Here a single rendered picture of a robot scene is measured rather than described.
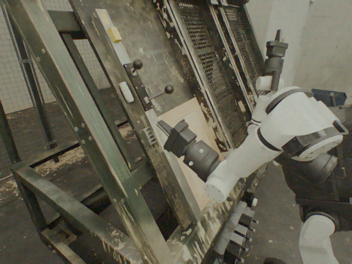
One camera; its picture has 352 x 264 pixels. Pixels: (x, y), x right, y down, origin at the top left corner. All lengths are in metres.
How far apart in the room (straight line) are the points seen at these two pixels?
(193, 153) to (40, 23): 0.58
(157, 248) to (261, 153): 0.52
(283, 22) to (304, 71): 1.80
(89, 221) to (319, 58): 5.74
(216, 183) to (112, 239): 0.68
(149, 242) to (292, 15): 4.43
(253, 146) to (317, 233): 0.69
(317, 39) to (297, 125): 5.66
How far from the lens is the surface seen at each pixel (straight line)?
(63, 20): 0.94
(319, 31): 6.07
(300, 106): 0.45
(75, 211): 1.29
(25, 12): 0.80
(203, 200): 1.07
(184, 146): 0.60
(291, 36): 4.71
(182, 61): 1.19
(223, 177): 0.58
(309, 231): 1.10
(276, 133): 0.44
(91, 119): 0.70
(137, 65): 0.75
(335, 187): 0.93
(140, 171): 0.87
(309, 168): 0.70
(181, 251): 0.91
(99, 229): 1.17
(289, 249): 2.22
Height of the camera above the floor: 1.67
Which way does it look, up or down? 27 degrees down
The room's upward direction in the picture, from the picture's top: straight up
